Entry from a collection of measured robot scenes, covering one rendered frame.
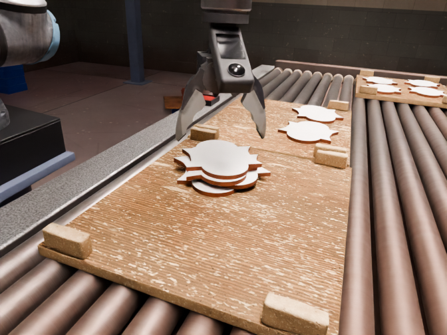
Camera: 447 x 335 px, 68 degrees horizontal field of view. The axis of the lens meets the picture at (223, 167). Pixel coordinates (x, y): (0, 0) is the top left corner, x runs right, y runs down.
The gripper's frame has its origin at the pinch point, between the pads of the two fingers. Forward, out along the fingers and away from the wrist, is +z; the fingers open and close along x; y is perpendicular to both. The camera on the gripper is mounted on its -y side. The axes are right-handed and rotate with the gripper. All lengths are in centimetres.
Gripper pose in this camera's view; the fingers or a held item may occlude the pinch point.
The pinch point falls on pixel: (221, 142)
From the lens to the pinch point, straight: 56.7
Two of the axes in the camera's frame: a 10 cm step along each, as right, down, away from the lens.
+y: -2.0, -4.4, 8.7
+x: -9.8, 0.5, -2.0
